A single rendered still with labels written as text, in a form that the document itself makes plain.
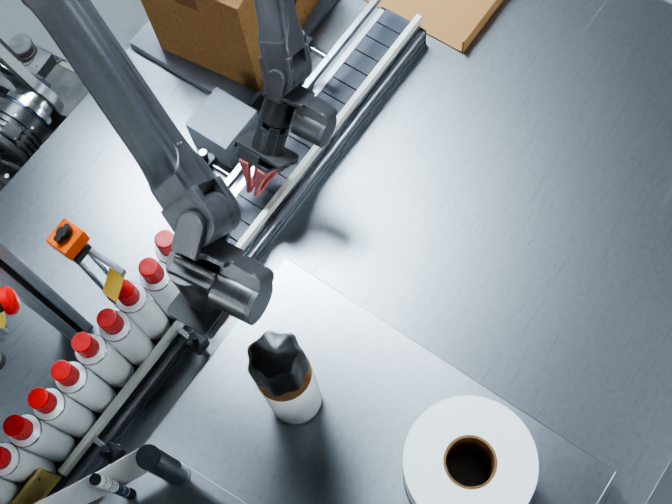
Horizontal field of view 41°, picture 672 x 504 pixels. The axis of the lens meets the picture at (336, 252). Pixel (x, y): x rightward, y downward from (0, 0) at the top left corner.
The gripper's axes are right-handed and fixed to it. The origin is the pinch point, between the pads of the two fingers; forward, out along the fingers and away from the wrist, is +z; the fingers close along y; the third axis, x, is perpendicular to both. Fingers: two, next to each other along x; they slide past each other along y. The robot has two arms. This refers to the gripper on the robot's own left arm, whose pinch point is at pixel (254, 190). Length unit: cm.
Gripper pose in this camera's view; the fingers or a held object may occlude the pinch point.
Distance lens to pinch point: 161.9
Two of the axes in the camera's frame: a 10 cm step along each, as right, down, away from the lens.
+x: 4.9, -3.7, 7.9
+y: 8.2, 5.0, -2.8
